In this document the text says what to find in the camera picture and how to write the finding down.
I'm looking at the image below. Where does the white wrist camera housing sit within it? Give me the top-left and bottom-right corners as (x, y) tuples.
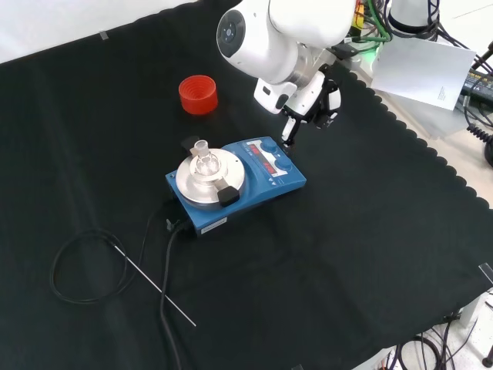
(253, 78), (298, 116)

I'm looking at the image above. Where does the white paper sheet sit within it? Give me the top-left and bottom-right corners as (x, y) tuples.
(371, 36), (478, 113)

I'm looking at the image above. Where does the black bench cloth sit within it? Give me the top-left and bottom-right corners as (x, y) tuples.
(0, 0), (493, 370)

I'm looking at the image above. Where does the heater with blue base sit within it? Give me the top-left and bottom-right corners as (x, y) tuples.
(165, 136), (308, 238)

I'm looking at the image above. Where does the clear round-bottom glass flask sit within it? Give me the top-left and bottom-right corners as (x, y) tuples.
(191, 140), (221, 177)

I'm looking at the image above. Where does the thin metal temperature probe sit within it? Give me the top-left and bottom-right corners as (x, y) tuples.
(112, 244), (197, 328)

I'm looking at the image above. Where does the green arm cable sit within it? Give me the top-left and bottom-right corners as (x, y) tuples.
(361, 0), (393, 53)

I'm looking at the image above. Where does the thin black probe cable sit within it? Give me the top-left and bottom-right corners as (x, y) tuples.
(50, 207), (156, 306)

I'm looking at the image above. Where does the yellow stop button box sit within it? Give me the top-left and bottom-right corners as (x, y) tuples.
(352, 0), (366, 31)

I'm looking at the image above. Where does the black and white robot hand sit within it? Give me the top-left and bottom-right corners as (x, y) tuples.
(280, 69), (343, 150)

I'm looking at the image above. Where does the black coiled cable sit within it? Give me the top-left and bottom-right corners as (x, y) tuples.
(466, 123), (493, 169)

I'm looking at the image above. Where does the black and yellow device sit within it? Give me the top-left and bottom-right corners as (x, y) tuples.
(460, 67), (493, 99)

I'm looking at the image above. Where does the red ribbed plastic cup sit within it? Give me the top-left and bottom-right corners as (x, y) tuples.
(178, 74), (220, 116)

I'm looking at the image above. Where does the thick black power cable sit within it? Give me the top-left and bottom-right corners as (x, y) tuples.
(159, 218), (190, 370)

